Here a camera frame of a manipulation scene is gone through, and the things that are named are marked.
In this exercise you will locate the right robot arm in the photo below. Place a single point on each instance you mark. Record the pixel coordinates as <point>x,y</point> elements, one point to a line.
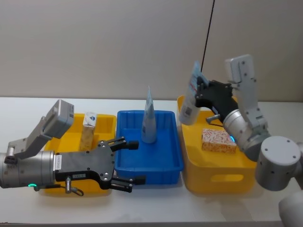
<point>274,163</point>

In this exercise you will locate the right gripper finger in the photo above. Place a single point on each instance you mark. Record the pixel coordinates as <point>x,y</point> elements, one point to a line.
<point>200,88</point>

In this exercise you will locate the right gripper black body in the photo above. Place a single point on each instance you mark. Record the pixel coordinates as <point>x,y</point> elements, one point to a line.
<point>220,97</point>

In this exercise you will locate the orange patterned white box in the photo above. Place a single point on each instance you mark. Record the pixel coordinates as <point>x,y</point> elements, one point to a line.
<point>217,142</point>

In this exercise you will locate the blue plastic tray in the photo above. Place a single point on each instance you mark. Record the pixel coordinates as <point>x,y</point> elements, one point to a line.
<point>151,156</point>

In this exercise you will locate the yellow divided plastic bin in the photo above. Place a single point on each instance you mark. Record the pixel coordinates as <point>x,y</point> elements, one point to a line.
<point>71,138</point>

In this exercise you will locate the white and blue tube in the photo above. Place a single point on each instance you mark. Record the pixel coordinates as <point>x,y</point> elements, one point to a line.
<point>149,127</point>
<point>188,111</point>

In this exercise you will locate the tan box with white-blue end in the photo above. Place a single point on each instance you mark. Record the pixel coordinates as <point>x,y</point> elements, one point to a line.
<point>87,138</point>

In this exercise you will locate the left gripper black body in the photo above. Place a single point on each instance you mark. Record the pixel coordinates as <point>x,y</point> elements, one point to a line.
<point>85,163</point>

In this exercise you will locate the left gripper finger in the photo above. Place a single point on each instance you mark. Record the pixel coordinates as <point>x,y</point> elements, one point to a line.
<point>123,184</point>
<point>132,145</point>

